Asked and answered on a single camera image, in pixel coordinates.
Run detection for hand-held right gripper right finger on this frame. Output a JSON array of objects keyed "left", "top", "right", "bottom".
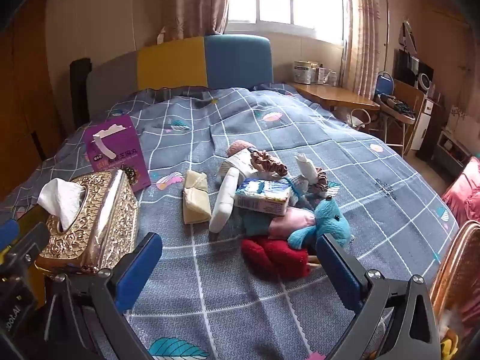
[{"left": 316, "top": 233, "right": 440, "bottom": 360}]

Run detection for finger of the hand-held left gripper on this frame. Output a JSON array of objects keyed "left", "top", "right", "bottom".
[{"left": 0, "top": 219, "right": 50, "bottom": 268}]

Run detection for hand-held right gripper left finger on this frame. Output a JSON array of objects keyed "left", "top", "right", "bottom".
[{"left": 46, "top": 232, "right": 164, "bottom": 360}]

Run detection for blue plush toy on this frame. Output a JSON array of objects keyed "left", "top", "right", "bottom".
[{"left": 287, "top": 197, "right": 351, "bottom": 250}]

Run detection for gold ornate tissue box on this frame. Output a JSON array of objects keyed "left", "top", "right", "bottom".
[{"left": 35, "top": 169, "right": 141, "bottom": 274}]

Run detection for red plush toy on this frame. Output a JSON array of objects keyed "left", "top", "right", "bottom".
[{"left": 241, "top": 235, "right": 310, "bottom": 280}]

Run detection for beige packet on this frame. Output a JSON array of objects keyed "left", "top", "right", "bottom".
[{"left": 182, "top": 170, "right": 212, "bottom": 225}]

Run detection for white cloth roll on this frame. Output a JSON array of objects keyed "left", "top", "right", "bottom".
[{"left": 209, "top": 165, "right": 244, "bottom": 233}]

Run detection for blue white tissue pack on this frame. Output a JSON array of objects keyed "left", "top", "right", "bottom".
[{"left": 235, "top": 178, "right": 293, "bottom": 217}]

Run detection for white printed packet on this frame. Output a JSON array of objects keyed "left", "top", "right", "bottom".
[{"left": 218, "top": 149, "right": 263, "bottom": 181}]

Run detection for white tissue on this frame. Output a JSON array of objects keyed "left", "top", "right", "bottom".
[{"left": 37, "top": 178, "right": 87, "bottom": 231}]

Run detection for purple cardboard box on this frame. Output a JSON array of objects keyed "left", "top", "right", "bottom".
[{"left": 83, "top": 114, "right": 152, "bottom": 190}]

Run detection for wooden wardrobe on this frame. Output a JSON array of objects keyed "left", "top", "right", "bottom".
[{"left": 0, "top": 0, "right": 72, "bottom": 203}]

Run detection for pink garment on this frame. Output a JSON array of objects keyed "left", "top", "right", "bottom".
[{"left": 442, "top": 156, "right": 480, "bottom": 226}]

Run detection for grey checked quilt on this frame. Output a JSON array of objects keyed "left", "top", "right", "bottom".
[{"left": 0, "top": 82, "right": 460, "bottom": 360}]

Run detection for white handbag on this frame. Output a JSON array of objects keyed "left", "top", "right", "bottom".
[{"left": 349, "top": 109, "right": 372, "bottom": 132}]

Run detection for low open shelf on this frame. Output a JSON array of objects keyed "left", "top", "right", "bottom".
[{"left": 431, "top": 127, "right": 472, "bottom": 178}]

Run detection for white cabinet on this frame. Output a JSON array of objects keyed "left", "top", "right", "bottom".
[{"left": 410, "top": 101, "right": 432, "bottom": 151}]

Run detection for dark items on chair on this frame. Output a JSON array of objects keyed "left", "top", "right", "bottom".
[{"left": 377, "top": 94, "right": 417, "bottom": 119}]

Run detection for wooden board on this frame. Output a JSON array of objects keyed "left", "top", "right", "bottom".
[{"left": 390, "top": 79, "right": 426, "bottom": 151}]

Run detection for blue folding chair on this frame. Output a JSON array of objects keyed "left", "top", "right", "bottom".
[{"left": 375, "top": 71, "right": 417, "bottom": 154}]

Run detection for clear desk organiser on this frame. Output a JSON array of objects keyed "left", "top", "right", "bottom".
[{"left": 311, "top": 62, "right": 340, "bottom": 85}]

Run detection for white tin can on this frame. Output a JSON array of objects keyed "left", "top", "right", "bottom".
[{"left": 293, "top": 61, "right": 312, "bottom": 84}]

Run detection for grey yellow blue headboard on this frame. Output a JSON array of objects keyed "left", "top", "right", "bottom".
[{"left": 85, "top": 34, "right": 272, "bottom": 117}]

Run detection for black monitor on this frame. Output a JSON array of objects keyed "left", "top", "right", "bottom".
[{"left": 394, "top": 49, "right": 417, "bottom": 87}]

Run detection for pink patterned curtain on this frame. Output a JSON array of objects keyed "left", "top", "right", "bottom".
[
  {"left": 343, "top": 0, "right": 389, "bottom": 98},
  {"left": 161, "top": 0, "right": 231, "bottom": 42}
]

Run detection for rose gold metal frame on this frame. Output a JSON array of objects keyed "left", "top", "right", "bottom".
[{"left": 429, "top": 220, "right": 480, "bottom": 360}]

